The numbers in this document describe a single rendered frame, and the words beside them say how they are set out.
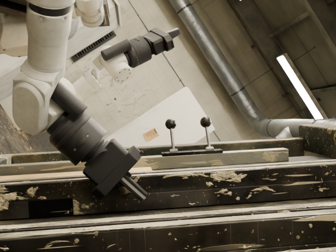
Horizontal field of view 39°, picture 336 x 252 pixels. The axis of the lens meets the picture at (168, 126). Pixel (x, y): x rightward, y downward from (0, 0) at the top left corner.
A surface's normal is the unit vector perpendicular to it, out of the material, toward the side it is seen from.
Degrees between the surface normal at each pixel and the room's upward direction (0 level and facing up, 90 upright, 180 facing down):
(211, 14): 90
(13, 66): 90
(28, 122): 130
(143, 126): 90
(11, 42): 102
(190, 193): 90
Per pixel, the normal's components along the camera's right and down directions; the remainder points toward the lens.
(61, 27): 0.65, 0.58
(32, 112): -0.38, 0.52
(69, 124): 0.27, -0.13
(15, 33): 0.27, 0.71
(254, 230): 0.10, 0.05
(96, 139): 0.42, -0.32
